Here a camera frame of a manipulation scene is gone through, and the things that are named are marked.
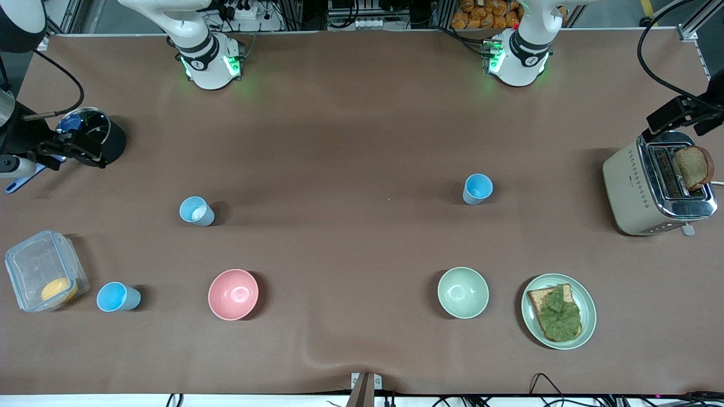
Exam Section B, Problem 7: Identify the metal table clamp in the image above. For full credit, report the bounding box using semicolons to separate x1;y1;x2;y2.
346;371;383;407

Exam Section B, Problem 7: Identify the pink bowl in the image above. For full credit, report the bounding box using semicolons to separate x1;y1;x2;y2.
208;269;260;321

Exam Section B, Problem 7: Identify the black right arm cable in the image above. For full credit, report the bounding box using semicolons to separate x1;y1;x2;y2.
33;49;85;117

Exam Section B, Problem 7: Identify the yellow round food piece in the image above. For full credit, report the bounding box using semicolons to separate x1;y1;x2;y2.
41;277;79;303

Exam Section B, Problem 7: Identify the pale green bowl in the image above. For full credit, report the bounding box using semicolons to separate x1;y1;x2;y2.
437;266;490;319

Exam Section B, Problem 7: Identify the bag of orange buns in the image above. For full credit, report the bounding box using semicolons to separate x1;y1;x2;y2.
451;0;522;30

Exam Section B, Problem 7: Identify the light blue plastic cup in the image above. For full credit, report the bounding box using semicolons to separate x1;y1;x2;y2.
96;282;142;313
179;196;216;227
462;173;494;206

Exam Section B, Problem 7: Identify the clear plastic food container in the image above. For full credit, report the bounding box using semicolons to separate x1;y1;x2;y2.
5;229;90;313

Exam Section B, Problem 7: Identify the blue plastic spatula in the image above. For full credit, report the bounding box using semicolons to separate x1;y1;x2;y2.
5;115;84;194

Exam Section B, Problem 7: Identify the white power strip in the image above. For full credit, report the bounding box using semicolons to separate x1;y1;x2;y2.
223;1;266;22

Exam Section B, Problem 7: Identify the thin black looped cable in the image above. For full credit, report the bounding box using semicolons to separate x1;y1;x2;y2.
528;373;567;407

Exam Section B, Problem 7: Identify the black cylindrical utensil holder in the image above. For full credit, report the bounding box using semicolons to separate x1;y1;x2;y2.
61;106;127;167

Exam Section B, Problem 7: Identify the toast slice under lettuce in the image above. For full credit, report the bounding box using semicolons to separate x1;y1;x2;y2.
527;284;582;343

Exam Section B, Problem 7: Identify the green lettuce leaf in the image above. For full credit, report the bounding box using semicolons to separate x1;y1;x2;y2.
536;284;583;343

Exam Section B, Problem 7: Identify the pale green plate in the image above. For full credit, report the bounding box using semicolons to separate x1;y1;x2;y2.
521;273;597;350

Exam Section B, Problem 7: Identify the aluminium frame profile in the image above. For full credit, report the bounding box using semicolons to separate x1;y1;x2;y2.
678;0;724;80

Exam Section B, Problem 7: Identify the beige chrome toaster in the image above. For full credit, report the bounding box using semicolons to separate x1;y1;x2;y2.
602;131;718;237

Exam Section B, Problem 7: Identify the brown bread slice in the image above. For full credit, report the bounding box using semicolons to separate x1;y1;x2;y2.
672;145;716;192

